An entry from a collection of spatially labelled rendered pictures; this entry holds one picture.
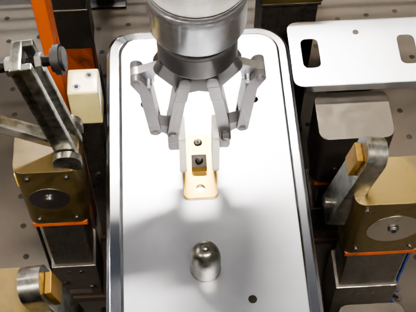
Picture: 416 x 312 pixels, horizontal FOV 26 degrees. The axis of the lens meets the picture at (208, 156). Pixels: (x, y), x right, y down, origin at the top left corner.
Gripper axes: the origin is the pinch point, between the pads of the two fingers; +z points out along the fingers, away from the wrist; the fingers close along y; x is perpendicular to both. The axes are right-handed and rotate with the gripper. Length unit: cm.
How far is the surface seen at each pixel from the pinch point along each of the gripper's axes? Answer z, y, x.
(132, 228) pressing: 4.6, 7.6, 7.4
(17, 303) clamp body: -2.4, 18.3, 18.4
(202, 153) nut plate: 4.3, -0.5, -1.5
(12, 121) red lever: -5.7, 19.1, -0.2
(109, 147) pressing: 4.3, 10.1, -3.0
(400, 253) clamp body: 13.7, -23.2, 7.9
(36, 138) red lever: -3.9, 17.0, 0.8
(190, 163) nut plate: 4.3, 0.9, -0.2
